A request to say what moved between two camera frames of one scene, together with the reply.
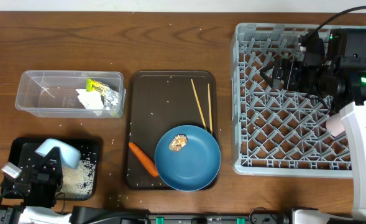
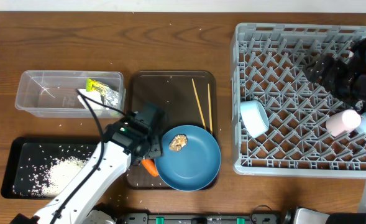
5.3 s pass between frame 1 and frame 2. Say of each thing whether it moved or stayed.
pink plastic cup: stayed
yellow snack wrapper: stayed
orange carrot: stayed
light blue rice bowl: moved
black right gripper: moved
